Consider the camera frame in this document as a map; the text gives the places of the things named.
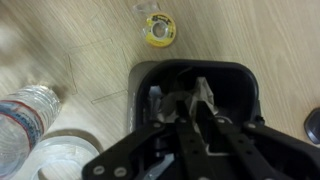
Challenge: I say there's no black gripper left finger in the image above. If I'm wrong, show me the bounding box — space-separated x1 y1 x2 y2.
82 99 215 180

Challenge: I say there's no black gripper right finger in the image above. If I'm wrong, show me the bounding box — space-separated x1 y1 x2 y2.
196 100 320 180

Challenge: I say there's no brown paper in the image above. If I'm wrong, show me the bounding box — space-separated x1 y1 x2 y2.
147 76 220 125

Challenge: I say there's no black plastic bin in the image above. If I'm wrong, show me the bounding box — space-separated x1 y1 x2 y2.
127 58 265 161

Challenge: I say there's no black round disc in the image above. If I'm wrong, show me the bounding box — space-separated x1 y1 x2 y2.
303 106 320 145

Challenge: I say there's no clear flat plastic sheet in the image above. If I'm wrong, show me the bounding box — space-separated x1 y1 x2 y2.
62 37 130 105

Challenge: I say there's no clear dispenser with yellow tape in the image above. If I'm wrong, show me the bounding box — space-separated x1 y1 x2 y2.
132 0 178 48

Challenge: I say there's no clear plastic water bottle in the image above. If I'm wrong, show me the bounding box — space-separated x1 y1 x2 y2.
0 84 63 180

